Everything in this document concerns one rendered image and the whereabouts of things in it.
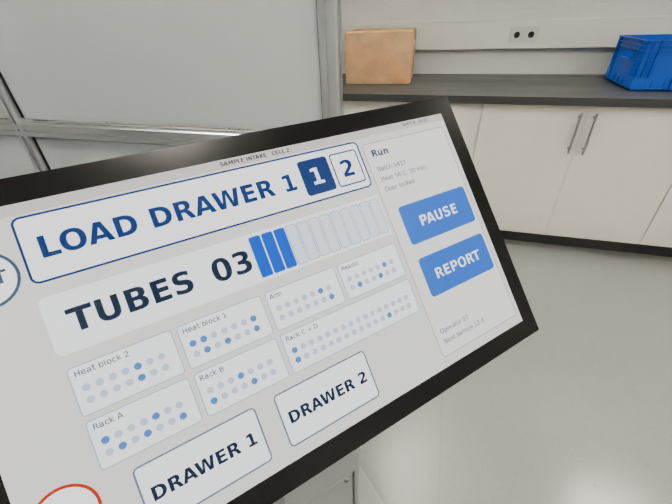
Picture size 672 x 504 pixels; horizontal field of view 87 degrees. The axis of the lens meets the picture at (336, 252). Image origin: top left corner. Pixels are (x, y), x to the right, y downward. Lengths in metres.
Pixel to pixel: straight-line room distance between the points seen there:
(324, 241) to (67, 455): 0.25
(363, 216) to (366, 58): 2.08
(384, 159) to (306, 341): 0.21
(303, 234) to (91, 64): 0.95
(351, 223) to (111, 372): 0.24
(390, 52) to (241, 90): 1.55
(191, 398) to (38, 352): 0.11
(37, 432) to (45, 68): 1.11
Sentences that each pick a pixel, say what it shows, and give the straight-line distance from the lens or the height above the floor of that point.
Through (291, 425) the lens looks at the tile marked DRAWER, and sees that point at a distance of 0.34.
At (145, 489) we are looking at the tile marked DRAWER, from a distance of 0.34.
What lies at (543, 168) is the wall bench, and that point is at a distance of 2.33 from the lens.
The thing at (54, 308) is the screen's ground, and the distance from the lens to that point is 0.33.
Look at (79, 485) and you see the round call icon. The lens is 0.34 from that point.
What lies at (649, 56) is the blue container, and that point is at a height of 1.06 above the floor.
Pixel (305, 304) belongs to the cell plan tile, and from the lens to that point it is 0.33.
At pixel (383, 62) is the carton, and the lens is 2.40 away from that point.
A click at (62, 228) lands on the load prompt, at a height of 1.16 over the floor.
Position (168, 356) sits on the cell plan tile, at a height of 1.07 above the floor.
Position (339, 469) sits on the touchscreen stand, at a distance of 0.69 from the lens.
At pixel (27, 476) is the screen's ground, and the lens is 0.34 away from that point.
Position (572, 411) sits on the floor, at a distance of 1.73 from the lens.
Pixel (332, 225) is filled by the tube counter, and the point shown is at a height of 1.12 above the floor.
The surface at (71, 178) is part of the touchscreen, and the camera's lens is 0.34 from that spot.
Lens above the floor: 1.29
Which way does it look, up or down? 35 degrees down
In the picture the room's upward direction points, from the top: 2 degrees counter-clockwise
